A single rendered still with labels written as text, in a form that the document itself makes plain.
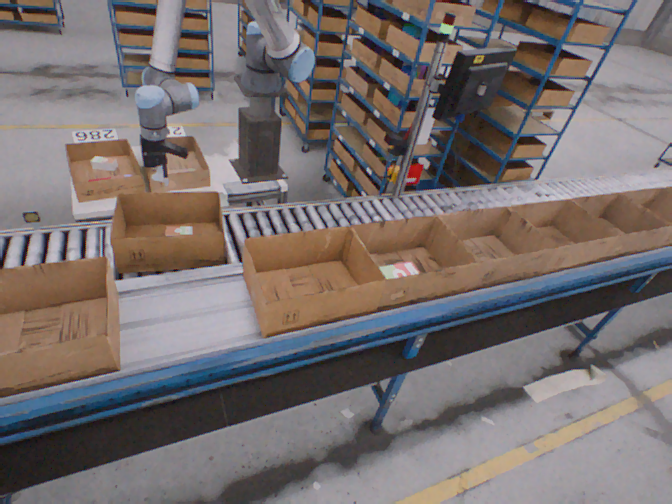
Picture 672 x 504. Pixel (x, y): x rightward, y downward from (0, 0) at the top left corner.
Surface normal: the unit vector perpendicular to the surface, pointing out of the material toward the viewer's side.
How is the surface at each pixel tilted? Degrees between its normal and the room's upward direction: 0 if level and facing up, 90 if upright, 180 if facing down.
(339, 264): 0
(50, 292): 89
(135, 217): 89
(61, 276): 90
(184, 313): 0
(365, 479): 0
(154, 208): 89
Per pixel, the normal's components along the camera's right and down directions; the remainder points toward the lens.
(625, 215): -0.91, 0.13
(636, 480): 0.16, -0.75
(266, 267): 0.38, 0.63
